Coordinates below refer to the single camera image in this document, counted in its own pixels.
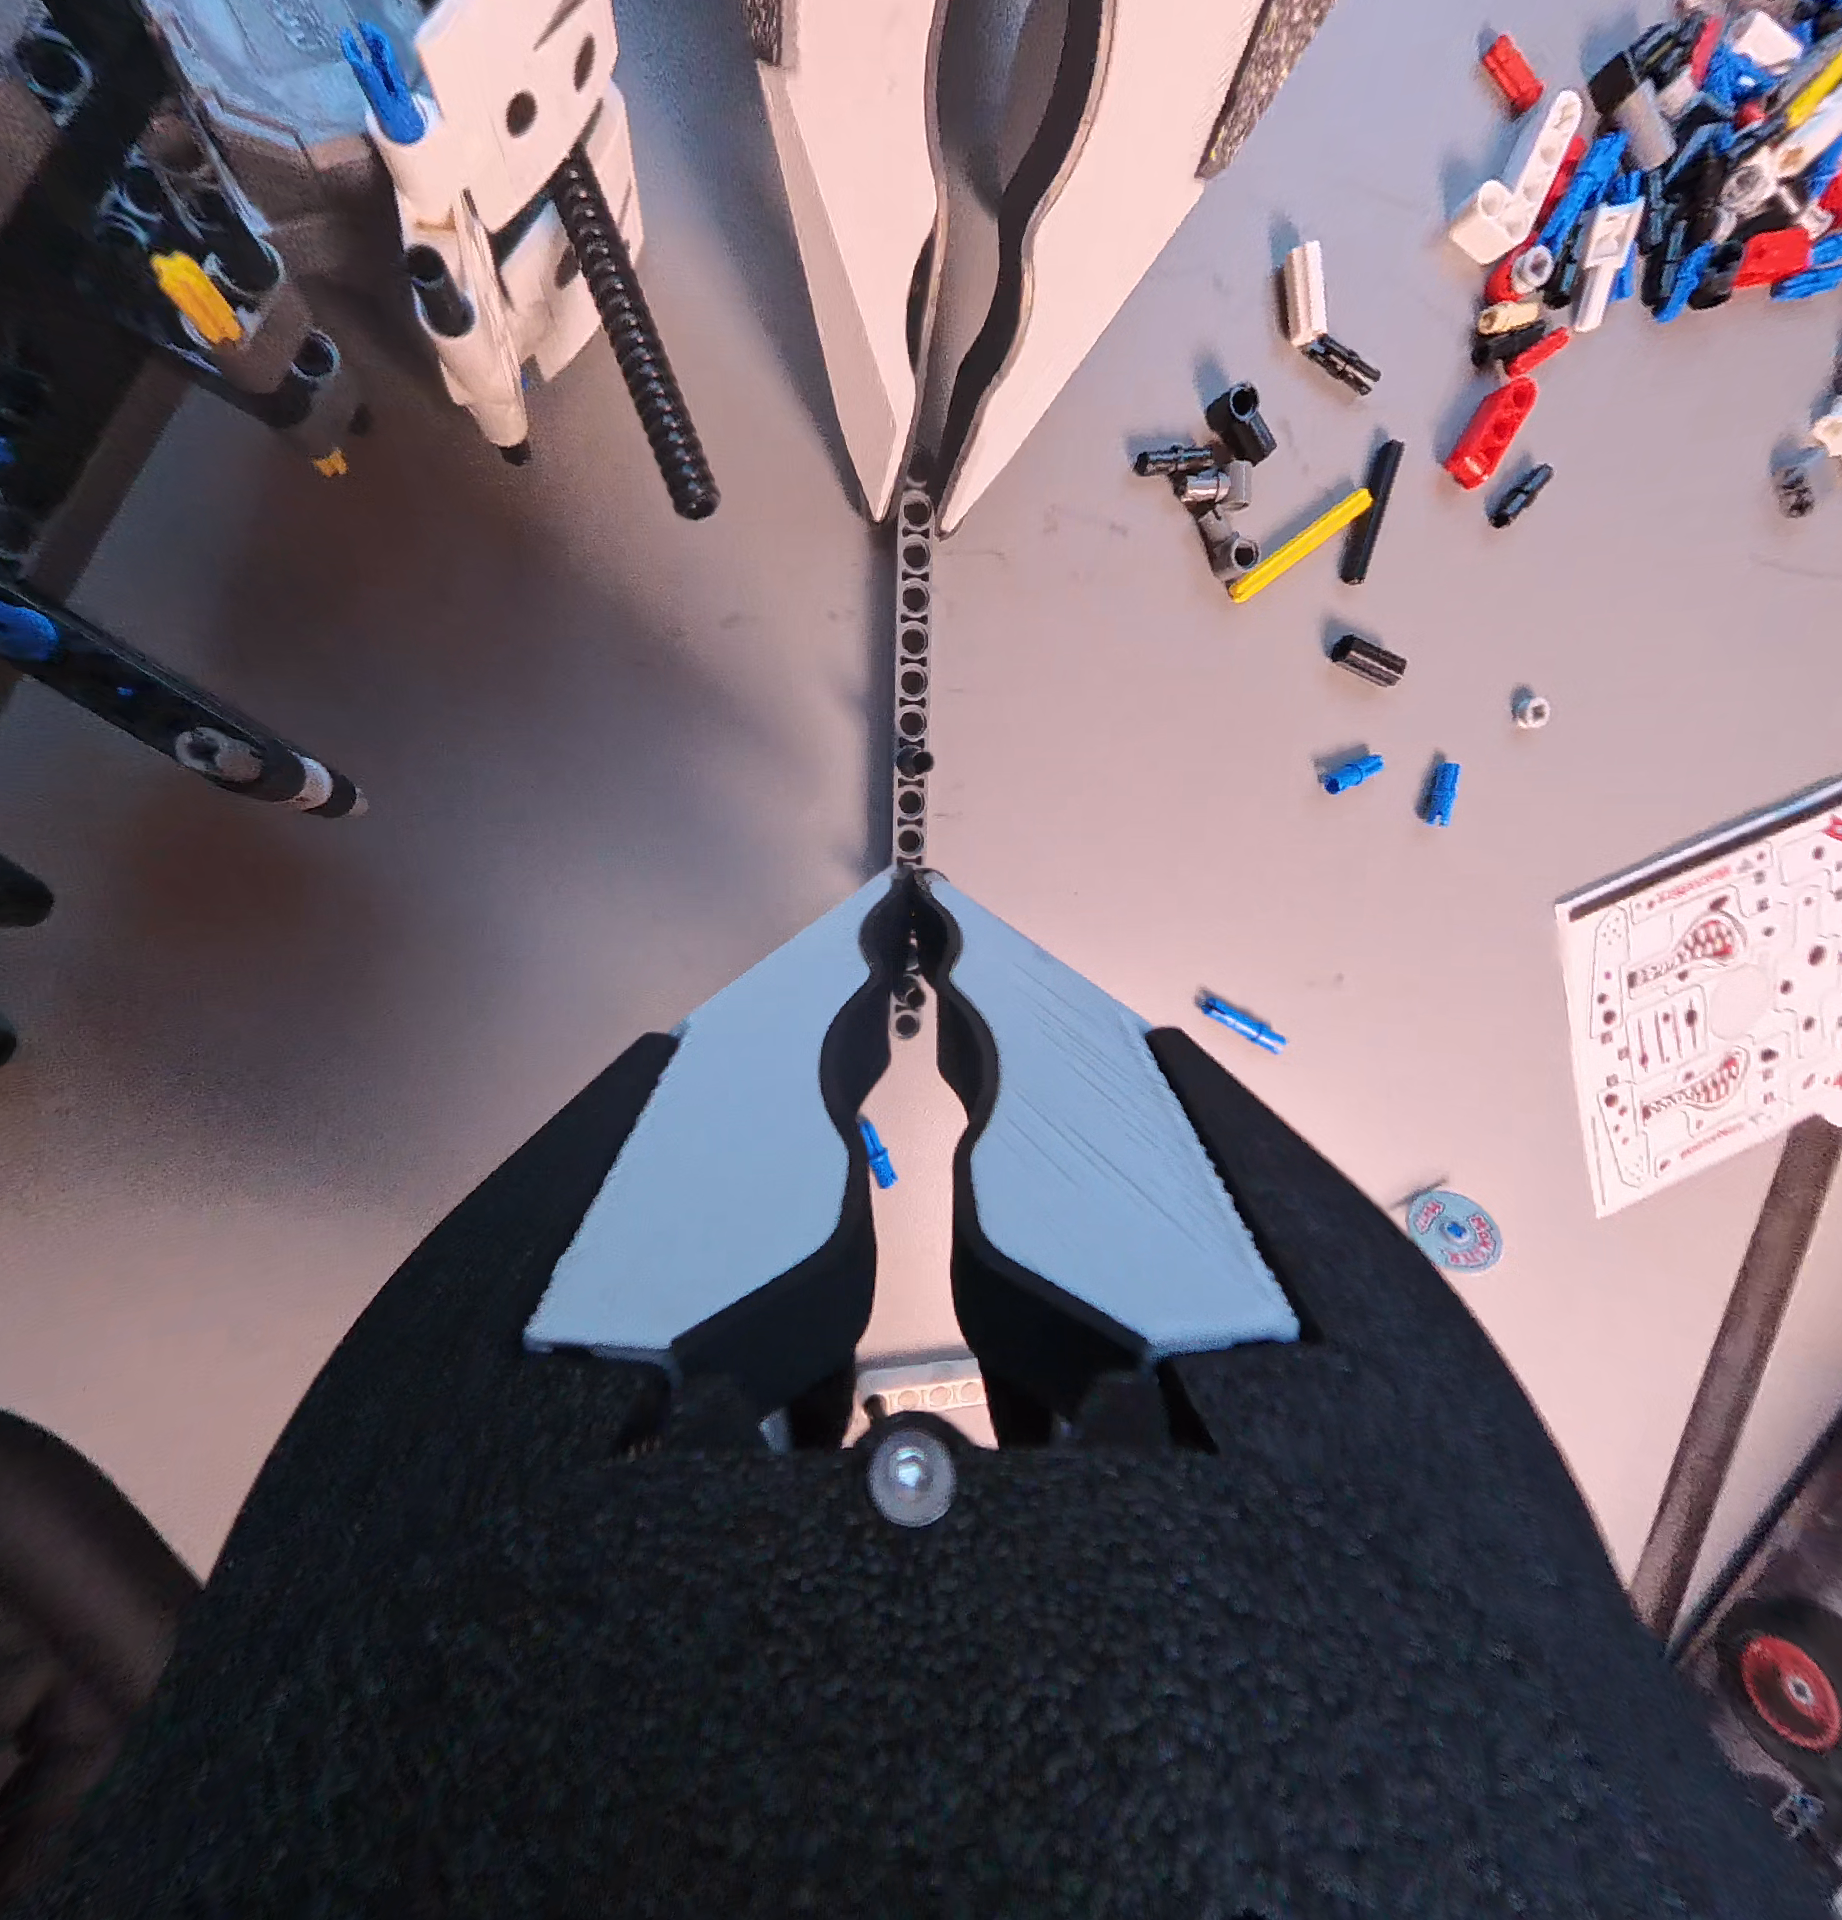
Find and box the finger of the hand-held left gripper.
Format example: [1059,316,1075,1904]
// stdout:
[936,0,1266,535]
[756,0,948,526]

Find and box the grey elbow connector with pin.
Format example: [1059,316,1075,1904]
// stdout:
[1132,441,1254,518]

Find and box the white angled beam assembly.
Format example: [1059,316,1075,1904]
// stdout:
[858,1356,989,1420]

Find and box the grey desk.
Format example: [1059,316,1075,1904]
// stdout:
[0,0,1842,1920]

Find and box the sticker sheet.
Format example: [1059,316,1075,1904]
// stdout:
[1554,765,1842,1220]

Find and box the long grey holed beam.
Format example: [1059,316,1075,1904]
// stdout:
[891,478,939,1038]

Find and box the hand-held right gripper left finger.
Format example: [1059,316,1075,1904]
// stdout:
[522,868,915,1450]

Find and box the black toy truck chassis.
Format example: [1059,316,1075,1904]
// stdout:
[0,0,719,1082]

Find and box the white thick angled beam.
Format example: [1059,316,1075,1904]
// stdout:
[1445,90,1587,271]

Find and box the red short beam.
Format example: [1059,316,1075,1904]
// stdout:
[1444,375,1540,494]

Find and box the black axle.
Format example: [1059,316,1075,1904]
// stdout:
[1338,438,1405,588]

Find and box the toy truck set box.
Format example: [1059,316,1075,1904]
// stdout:
[1670,1387,1842,1855]

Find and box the yellow axle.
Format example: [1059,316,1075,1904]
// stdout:
[1226,486,1374,605]

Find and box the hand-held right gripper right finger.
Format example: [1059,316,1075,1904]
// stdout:
[918,873,1301,1444]

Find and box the pile of assorted small bricks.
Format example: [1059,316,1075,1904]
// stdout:
[1466,0,1842,490]

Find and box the blue round printed disc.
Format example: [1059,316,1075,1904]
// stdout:
[1406,1185,1505,1277]

